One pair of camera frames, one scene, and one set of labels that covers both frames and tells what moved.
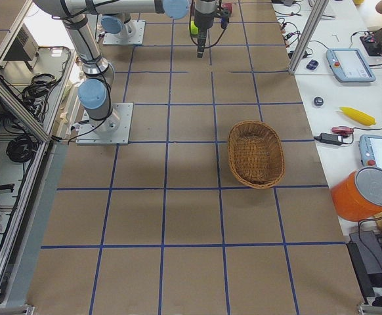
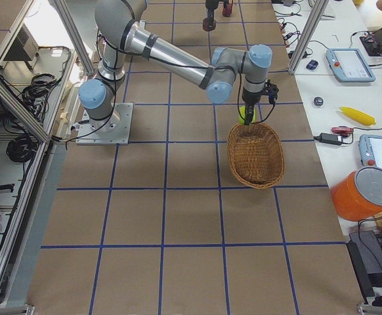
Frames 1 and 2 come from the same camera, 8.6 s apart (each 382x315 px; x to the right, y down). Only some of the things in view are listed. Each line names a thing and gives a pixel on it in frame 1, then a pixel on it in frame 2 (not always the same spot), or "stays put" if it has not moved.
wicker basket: (256, 153) stays put
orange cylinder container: (364, 193) stays put
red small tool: (342, 130) stays put
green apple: (194, 29) -> (242, 111)
